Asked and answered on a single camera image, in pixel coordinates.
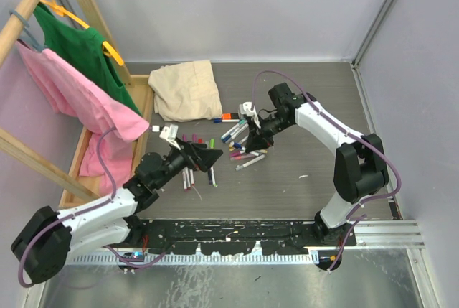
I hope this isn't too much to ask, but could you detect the lilac pen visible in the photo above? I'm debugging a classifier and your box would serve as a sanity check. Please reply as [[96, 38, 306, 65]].
[[230, 154, 256, 161]]

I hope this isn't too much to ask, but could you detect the pink shirt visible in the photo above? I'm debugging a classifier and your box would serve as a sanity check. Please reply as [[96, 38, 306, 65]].
[[16, 40, 149, 196]]

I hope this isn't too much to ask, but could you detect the grey cap white marker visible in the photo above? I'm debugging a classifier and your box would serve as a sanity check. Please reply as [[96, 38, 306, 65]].
[[235, 135, 248, 145]]

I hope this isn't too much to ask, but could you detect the grey cable duct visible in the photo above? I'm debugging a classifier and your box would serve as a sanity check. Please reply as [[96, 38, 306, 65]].
[[68, 249, 319, 266]]

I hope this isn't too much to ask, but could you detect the blue end white marker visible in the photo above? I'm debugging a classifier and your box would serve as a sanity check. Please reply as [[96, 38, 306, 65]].
[[250, 149, 268, 156]]

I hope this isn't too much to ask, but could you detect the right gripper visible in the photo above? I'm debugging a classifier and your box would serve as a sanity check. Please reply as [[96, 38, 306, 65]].
[[245, 113, 292, 154]]

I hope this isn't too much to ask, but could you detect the dark blue cap marker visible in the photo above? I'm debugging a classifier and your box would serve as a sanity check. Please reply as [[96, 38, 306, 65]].
[[222, 121, 247, 143]]

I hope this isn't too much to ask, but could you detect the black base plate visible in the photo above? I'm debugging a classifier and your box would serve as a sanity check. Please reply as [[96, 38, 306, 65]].
[[111, 220, 350, 256]]

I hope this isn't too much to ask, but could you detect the beige folded cloth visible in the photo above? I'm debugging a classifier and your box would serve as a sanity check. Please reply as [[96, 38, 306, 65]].
[[148, 60, 222, 122]]

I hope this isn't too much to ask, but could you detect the green shirt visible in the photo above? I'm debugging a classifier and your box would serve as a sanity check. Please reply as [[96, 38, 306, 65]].
[[33, 2, 140, 113]]

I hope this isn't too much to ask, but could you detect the orange black highlighter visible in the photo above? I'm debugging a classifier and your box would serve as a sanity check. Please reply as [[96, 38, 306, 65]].
[[222, 113, 240, 121]]

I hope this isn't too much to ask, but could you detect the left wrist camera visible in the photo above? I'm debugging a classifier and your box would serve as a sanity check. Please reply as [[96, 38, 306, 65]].
[[151, 123, 180, 149]]

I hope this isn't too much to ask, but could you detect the dark purple clear pen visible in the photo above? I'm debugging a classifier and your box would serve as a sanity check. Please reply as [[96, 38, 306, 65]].
[[207, 169, 213, 185]]

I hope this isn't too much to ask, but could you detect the teal cap white marker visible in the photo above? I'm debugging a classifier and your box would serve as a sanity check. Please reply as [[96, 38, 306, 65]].
[[221, 119, 246, 141]]

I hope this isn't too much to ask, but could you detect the green cap rainbow pen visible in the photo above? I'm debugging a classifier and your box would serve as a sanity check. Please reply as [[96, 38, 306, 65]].
[[210, 167, 218, 187]]

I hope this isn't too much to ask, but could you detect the wooden clothes rack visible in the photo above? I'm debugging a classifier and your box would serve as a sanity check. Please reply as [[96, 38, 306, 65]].
[[1, 0, 153, 208]]

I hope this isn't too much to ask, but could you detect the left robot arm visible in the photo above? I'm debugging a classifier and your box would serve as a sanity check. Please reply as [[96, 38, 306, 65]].
[[11, 139, 223, 288]]

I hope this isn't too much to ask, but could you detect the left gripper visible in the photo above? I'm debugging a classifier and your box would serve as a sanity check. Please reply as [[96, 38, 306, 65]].
[[153, 137, 221, 190]]

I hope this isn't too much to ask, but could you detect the yellow end rainbow pen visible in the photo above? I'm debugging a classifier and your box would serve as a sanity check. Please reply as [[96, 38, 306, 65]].
[[229, 142, 245, 151]]

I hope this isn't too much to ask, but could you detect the red cap white pen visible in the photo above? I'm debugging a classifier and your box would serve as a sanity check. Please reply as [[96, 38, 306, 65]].
[[189, 169, 195, 186]]

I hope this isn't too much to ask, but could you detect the yellow hanger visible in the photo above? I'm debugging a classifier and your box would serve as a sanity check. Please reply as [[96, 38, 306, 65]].
[[39, 0, 125, 66]]

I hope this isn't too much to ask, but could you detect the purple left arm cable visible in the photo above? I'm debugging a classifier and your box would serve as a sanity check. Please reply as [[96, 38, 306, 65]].
[[17, 126, 169, 289]]

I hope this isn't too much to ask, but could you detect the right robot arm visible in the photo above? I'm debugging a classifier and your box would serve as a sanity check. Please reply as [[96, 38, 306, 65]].
[[240, 83, 389, 246]]

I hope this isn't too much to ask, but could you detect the grey hanger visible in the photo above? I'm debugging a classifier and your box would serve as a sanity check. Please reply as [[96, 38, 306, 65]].
[[9, 9, 46, 52]]

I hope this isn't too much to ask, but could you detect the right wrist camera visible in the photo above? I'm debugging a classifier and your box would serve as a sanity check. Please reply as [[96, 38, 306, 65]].
[[238, 101, 261, 129]]

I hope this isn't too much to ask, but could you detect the grey end white marker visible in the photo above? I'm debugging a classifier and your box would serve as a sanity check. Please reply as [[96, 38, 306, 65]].
[[235, 154, 266, 171]]

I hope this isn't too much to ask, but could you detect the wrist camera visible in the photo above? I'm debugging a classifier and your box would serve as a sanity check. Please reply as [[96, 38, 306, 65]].
[[151, 123, 180, 149], [238, 101, 261, 129]]

